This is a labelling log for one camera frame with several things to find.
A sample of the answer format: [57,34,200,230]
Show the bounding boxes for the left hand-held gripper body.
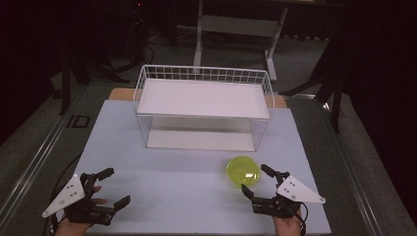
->
[41,172,116,227]

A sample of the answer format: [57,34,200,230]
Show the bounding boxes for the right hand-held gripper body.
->
[250,170,327,219]

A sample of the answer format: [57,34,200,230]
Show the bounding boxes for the translucent green bowl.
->
[225,155,263,189]

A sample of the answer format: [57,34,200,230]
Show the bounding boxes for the person's left hand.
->
[53,185,108,236]

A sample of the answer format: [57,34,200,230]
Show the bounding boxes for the person's right hand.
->
[271,209,305,236]

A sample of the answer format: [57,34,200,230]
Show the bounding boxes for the light blue table mat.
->
[74,99,332,236]

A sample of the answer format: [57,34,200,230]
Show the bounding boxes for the black floor socket plate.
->
[66,114,91,129]

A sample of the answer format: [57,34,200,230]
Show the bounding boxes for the black metal stand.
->
[279,32,347,135]
[59,48,87,116]

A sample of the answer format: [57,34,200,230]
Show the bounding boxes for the metal floor rail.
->
[322,101,417,236]
[0,84,88,227]

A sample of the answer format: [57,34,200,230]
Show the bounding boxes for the white wire shelf rack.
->
[133,64,276,153]

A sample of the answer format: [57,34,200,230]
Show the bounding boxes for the black floor cables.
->
[82,38,156,85]

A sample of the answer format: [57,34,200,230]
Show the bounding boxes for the white metal desk frame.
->
[192,0,290,84]

